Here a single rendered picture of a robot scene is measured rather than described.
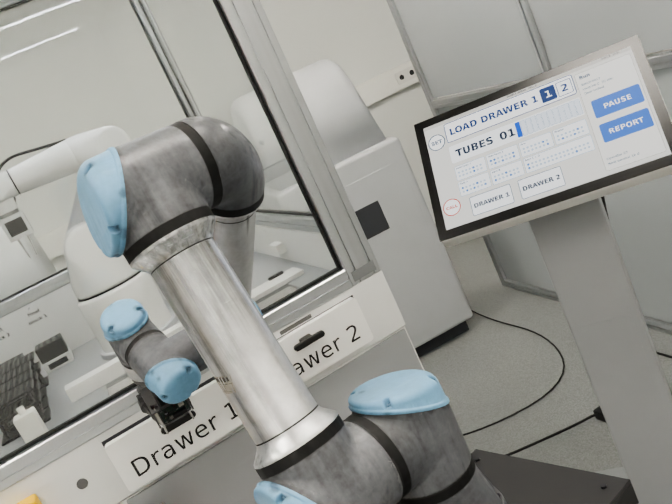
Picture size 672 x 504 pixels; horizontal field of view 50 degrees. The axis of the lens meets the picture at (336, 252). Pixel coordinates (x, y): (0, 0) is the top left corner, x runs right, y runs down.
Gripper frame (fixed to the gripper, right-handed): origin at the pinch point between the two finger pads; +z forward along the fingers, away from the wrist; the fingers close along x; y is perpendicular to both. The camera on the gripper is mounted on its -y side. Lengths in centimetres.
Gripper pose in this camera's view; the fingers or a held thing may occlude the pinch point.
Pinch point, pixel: (174, 415)
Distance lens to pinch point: 151.7
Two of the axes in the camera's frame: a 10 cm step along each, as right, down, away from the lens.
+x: 8.3, -4.7, 3.0
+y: 5.4, 5.7, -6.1
